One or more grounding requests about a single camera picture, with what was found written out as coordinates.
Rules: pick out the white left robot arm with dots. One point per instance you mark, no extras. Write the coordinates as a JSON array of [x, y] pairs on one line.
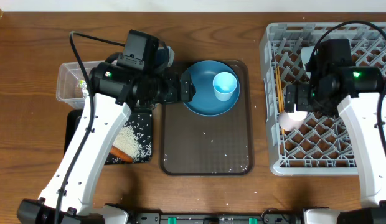
[[135, 78]]

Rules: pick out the clear plastic bin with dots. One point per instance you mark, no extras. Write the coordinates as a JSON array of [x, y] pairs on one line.
[[69, 79]]

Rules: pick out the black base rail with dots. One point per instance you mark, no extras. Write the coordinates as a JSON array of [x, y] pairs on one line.
[[242, 218]]

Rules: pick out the light blue cup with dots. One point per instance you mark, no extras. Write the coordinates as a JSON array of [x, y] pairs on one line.
[[224, 85]]

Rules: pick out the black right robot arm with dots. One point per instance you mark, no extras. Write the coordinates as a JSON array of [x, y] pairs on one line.
[[339, 88]]

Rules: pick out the pile of white rice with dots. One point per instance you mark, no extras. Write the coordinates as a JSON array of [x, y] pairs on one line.
[[130, 143]]

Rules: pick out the dark blue plate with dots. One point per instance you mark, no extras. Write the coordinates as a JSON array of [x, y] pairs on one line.
[[204, 101]]

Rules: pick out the orange carrot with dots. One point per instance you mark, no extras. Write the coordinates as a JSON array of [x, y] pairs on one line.
[[120, 154]]

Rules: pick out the black waste tray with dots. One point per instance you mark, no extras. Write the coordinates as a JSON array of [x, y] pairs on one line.
[[143, 124]]

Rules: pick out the foil snack wrapper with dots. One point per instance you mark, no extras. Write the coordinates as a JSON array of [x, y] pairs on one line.
[[83, 86]]

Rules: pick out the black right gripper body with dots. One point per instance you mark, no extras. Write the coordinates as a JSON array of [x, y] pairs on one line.
[[309, 99]]

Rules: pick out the pink cup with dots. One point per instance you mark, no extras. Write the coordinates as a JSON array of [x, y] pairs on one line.
[[290, 121]]

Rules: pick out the brown plastic tray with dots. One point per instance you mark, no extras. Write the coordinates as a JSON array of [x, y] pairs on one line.
[[219, 145]]

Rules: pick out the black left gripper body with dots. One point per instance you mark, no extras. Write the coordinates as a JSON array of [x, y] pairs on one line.
[[165, 90]]

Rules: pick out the grey dishwasher rack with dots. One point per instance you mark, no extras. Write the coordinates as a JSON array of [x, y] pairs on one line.
[[321, 146]]

